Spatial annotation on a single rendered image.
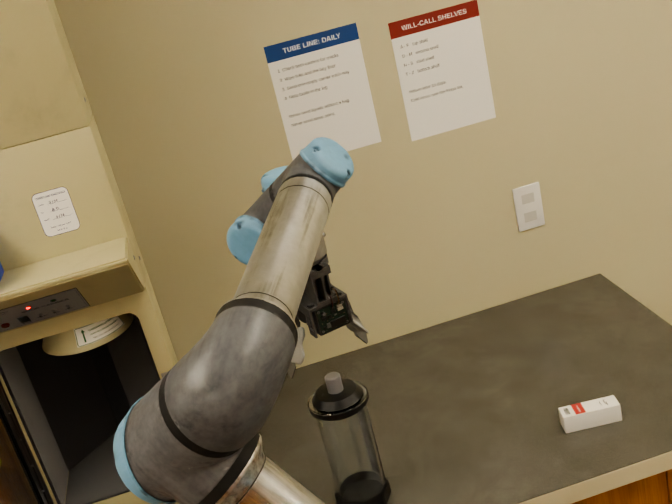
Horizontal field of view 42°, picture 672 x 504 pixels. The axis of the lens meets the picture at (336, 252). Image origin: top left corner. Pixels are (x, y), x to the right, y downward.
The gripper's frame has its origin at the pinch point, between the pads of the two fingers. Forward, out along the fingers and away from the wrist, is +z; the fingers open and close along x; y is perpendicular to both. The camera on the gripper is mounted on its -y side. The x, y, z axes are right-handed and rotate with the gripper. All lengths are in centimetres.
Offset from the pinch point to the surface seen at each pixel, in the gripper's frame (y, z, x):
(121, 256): -12.3, -26.7, -25.6
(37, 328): -27, -15, -41
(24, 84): -24, -56, -29
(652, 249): -32, 30, 105
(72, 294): -16.9, -22.0, -34.6
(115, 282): -15.4, -21.8, -27.5
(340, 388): 1.4, 5.5, 0.4
